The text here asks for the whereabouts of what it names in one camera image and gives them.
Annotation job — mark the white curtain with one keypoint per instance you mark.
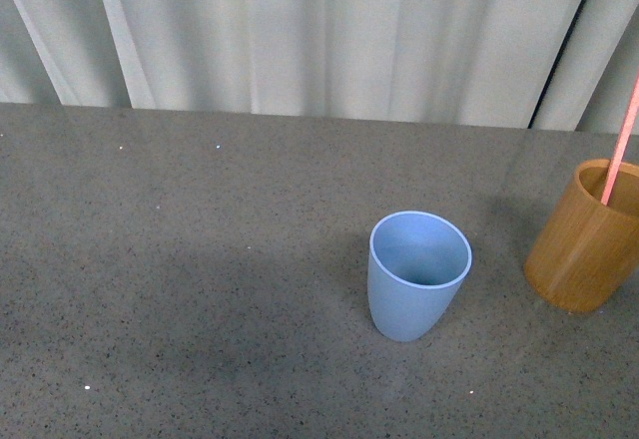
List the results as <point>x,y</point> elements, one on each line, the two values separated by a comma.
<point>543,64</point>

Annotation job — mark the light blue plastic cup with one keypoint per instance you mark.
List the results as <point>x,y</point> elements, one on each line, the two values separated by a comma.
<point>417,262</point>

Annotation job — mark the bamboo chopstick holder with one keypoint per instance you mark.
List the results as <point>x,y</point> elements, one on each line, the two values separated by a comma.
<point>586,250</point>

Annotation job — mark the pink chopstick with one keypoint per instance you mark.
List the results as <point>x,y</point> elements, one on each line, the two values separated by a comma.
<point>621,144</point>

